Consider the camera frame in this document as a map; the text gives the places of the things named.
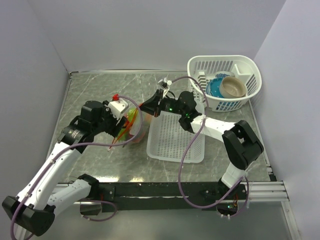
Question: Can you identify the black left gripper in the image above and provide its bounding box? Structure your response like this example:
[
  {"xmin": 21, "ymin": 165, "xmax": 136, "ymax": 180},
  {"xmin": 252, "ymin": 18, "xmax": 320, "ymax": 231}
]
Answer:
[{"xmin": 91, "ymin": 100, "xmax": 127, "ymax": 137}]

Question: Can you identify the clear zip top bag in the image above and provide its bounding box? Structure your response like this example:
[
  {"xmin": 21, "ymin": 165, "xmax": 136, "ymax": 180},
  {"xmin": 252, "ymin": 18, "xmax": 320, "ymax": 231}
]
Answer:
[{"xmin": 112, "ymin": 107, "xmax": 152, "ymax": 148}]

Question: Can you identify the white perforated basket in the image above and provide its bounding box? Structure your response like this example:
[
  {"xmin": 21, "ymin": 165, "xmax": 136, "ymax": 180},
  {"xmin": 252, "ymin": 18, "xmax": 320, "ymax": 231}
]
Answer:
[{"xmin": 146, "ymin": 111, "xmax": 205, "ymax": 164}]

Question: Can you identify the white dish rack basket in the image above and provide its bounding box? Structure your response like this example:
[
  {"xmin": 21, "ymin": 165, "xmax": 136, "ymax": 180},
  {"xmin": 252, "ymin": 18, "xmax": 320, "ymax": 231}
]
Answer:
[{"xmin": 187, "ymin": 55, "xmax": 262, "ymax": 112}]

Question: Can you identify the blue patterned plate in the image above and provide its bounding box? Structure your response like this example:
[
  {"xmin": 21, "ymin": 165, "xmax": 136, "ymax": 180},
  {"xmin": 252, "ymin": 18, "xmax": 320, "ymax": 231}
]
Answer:
[{"xmin": 214, "ymin": 71, "xmax": 235, "ymax": 78}]

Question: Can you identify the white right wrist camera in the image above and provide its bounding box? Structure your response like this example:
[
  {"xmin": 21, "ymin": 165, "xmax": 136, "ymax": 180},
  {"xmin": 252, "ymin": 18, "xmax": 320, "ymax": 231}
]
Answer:
[{"xmin": 158, "ymin": 77, "xmax": 172, "ymax": 99}]

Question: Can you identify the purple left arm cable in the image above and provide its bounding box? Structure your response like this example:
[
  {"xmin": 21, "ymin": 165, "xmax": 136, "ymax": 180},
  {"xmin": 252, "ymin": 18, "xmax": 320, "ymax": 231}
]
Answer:
[{"xmin": 9, "ymin": 94, "xmax": 144, "ymax": 240}]

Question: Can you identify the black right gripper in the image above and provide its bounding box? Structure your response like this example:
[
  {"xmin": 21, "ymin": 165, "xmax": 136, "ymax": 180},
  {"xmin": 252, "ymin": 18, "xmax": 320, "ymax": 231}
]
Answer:
[{"xmin": 137, "ymin": 89, "xmax": 186, "ymax": 118}]

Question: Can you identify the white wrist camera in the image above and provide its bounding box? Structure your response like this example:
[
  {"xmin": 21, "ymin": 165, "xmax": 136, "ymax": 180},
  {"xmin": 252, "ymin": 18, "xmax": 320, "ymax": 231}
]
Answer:
[
  {"xmin": 107, "ymin": 94, "xmax": 129, "ymax": 120},
  {"xmin": 158, "ymin": 77, "xmax": 172, "ymax": 99}
]

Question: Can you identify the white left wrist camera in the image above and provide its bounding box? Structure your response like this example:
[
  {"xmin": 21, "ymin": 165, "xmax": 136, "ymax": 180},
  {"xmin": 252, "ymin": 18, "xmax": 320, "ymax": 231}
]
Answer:
[{"xmin": 107, "ymin": 94, "xmax": 129, "ymax": 120}]

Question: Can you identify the blue bowl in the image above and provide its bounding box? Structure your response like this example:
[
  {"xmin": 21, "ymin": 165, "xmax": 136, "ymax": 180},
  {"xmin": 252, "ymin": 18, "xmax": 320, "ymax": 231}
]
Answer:
[{"xmin": 205, "ymin": 77, "xmax": 223, "ymax": 98}]

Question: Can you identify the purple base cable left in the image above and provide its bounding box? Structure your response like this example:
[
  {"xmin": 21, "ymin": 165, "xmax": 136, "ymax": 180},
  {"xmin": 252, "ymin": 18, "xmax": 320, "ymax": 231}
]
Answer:
[{"xmin": 80, "ymin": 197, "xmax": 119, "ymax": 222}]

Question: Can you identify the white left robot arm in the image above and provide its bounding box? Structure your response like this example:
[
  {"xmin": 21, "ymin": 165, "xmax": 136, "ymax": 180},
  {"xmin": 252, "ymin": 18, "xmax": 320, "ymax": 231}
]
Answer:
[{"xmin": 2, "ymin": 96, "xmax": 129, "ymax": 240}]

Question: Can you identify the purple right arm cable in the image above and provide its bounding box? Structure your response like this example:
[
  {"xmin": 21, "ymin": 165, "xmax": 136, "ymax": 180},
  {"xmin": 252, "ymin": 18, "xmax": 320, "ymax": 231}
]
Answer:
[{"xmin": 169, "ymin": 76, "xmax": 251, "ymax": 209}]

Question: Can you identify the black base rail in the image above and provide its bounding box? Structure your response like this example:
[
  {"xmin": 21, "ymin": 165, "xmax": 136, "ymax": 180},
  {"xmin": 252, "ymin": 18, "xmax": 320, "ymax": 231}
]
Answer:
[{"xmin": 59, "ymin": 179, "xmax": 251, "ymax": 213}]

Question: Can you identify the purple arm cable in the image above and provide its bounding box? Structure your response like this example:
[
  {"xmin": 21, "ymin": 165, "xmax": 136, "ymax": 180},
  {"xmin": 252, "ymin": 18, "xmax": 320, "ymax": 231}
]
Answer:
[
  {"xmin": 9, "ymin": 94, "xmax": 144, "ymax": 240},
  {"xmin": 169, "ymin": 76, "xmax": 251, "ymax": 209}
]

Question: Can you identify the beige ceramic bowl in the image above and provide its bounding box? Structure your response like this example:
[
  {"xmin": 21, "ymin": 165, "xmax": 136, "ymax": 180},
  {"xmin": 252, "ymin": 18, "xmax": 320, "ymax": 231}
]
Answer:
[{"xmin": 219, "ymin": 76, "xmax": 247, "ymax": 99}]

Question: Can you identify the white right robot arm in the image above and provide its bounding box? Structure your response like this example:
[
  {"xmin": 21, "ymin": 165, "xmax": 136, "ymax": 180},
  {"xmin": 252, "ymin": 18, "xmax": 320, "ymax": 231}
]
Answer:
[{"xmin": 140, "ymin": 89, "xmax": 264, "ymax": 199}]

